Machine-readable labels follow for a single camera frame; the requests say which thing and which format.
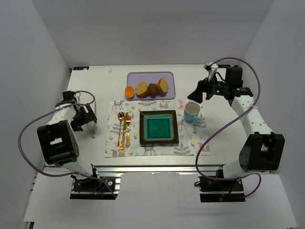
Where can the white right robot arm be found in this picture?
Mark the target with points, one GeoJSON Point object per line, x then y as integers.
{"type": "Point", "coordinates": [263, 148]}

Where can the silver metal tongs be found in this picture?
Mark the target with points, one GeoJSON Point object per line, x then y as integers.
{"type": "Point", "coordinates": [92, 125]}

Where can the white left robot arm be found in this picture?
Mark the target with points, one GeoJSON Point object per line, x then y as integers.
{"type": "Point", "coordinates": [57, 140]}

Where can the black and teal square plate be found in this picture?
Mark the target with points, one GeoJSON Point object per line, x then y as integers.
{"type": "Point", "coordinates": [158, 127]}

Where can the lavender tray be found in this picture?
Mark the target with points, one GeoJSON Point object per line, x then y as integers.
{"type": "Point", "coordinates": [134, 78]}

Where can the brown crusted bread half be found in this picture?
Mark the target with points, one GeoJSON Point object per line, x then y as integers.
{"type": "Point", "coordinates": [162, 85]}

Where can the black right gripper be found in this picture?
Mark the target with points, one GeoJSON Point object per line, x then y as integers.
{"type": "Point", "coordinates": [205, 87]}

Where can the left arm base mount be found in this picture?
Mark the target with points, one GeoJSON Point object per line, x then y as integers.
{"type": "Point", "coordinates": [96, 190]}

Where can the animal print placemat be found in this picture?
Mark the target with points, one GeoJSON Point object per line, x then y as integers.
{"type": "Point", "coordinates": [191, 136]}

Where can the dark brown bread chunk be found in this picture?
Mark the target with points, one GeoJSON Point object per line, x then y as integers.
{"type": "Point", "coordinates": [153, 89]}

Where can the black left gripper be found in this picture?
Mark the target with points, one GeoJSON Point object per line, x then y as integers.
{"type": "Point", "coordinates": [86, 114]}

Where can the orange bread piece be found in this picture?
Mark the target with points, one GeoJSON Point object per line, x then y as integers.
{"type": "Point", "coordinates": [129, 92]}

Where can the gold fork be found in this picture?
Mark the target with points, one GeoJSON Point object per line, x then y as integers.
{"type": "Point", "coordinates": [128, 121]}

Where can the blue label sticker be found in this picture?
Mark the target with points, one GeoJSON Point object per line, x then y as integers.
{"type": "Point", "coordinates": [80, 68]}

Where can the gold spoon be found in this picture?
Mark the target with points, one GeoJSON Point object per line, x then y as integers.
{"type": "Point", "coordinates": [121, 119]}

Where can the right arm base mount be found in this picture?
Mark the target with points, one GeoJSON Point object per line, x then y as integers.
{"type": "Point", "coordinates": [214, 191]}

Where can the speckled yellow bread slice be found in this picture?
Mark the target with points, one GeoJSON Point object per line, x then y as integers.
{"type": "Point", "coordinates": [142, 89]}

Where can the aluminium rail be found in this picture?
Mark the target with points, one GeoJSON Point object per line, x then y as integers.
{"type": "Point", "coordinates": [153, 169]}

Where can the light blue mug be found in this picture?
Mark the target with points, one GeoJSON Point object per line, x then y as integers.
{"type": "Point", "coordinates": [191, 112]}

